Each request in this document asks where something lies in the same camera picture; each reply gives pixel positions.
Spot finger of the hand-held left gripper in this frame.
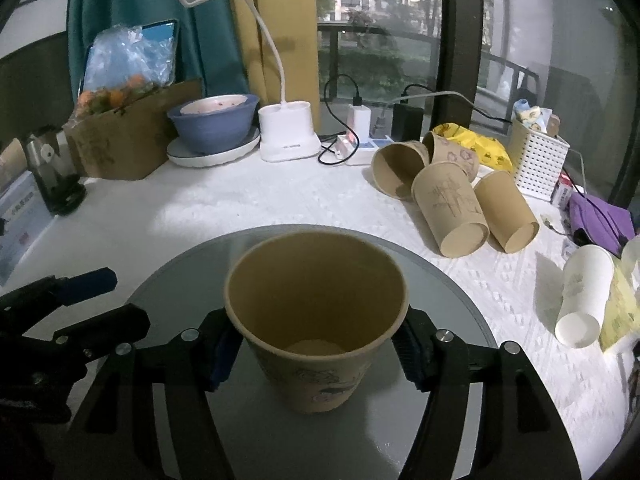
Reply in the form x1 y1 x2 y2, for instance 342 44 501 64
0 267 118 336
52 305 151 366

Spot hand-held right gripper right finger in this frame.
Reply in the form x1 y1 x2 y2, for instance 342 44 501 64
391 305 583 480

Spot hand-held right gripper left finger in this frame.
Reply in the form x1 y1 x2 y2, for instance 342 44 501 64
70 307 246 480

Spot brown paper cup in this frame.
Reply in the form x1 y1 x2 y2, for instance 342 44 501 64
472 170 541 254
223 230 411 416
371 141 431 202
422 130 481 182
411 161 491 259

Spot white paper cup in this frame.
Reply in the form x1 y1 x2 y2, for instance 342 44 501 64
555 244 615 349

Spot round grey glass tray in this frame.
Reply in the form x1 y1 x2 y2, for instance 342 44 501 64
122 222 501 480

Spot printed leaflet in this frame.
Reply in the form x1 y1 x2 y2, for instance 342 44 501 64
0 170 56 286

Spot cardboard box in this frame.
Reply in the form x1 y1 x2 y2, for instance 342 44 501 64
62 77 203 181

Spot white round plate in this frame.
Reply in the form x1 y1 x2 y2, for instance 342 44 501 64
166 127 262 167

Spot blue bowl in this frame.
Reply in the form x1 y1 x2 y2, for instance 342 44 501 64
167 94 261 156

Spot white power strip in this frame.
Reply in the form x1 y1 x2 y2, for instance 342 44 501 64
320 132 396 167

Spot pink-rimmed white bowl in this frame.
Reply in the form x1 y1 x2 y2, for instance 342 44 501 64
180 96 248 116

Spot yellow printed paper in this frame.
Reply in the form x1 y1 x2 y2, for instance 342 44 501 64
600 265 640 353

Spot yellow plastic bag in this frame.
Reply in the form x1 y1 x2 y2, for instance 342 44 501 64
432 122 513 173

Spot plastic bag of oranges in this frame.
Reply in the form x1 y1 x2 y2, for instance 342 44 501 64
75 25 178 116

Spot small red white carton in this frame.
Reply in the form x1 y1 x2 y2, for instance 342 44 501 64
551 172 576 208

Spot white perforated basket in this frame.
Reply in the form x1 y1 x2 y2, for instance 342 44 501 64
507 119 571 201

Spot purple cloth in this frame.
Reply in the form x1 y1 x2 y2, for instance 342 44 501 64
569 192 636 256

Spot white desk lamp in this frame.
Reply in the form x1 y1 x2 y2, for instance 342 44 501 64
173 0 322 163

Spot black power adapter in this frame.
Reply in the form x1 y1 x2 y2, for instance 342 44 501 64
391 104 423 142

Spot white charger plug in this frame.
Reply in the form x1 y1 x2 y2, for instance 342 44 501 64
348 104 372 142

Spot packets in basket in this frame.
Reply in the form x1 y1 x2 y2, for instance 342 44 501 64
512 99 562 137

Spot yellow curtain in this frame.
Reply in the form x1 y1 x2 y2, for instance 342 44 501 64
230 0 321 106

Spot grey cable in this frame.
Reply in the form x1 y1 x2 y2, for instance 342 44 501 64
390 91 512 126

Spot black cable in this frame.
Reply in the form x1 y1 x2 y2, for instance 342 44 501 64
318 75 362 165

